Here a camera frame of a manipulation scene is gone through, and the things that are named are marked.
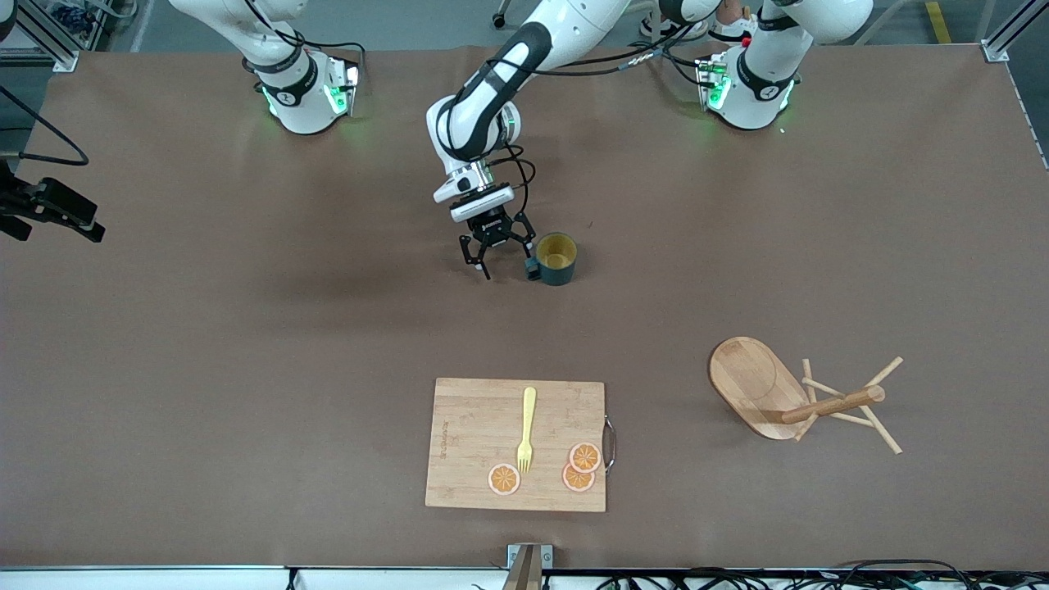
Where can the office chair base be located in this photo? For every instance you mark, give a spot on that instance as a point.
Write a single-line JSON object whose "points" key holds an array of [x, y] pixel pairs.
{"points": [[497, 20]]}

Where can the wooden mug tree rack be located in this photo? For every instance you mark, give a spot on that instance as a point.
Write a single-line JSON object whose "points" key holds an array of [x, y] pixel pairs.
{"points": [[750, 381]]}

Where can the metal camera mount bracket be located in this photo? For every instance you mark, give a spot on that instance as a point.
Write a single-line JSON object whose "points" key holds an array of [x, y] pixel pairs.
{"points": [[547, 555]]}

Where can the bamboo cutting board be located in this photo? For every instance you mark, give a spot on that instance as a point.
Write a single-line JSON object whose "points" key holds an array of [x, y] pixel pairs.
{"points": [[475, 442]]}

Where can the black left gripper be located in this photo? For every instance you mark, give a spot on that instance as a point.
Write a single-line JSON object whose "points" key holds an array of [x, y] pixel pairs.
{"points": [[490, 227]]}

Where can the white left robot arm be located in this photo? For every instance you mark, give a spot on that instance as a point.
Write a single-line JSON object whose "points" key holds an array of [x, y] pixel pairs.
{"points": [[483, 106]]}

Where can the white table edge rail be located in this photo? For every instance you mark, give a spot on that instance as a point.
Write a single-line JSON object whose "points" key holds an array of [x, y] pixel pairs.
{"points": [[164, 580]]}

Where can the white black sneaker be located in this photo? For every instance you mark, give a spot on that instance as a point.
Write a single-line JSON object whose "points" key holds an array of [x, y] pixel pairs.
{"points": [[725, 34], [688, 34]]}

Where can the aluminium frame post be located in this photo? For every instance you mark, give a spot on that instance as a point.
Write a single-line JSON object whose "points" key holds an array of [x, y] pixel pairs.
{"points": [[996, 49], [49, 45]]}

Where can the yellow plastic fork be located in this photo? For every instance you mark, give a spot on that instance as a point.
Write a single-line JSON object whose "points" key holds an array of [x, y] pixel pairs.
{"points": [[529, 410]]}

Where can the orange slice toy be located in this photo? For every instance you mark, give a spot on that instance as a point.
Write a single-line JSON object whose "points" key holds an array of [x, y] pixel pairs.
{"points": [[585, 456], [504, 479], [574, 483]]}

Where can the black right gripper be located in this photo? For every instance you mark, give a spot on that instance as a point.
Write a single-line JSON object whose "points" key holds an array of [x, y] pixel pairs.
{"points": [[33, 201]]}

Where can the dark teal mug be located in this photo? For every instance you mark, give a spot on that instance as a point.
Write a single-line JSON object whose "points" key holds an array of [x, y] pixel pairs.
{"points": [[559, 274]]}

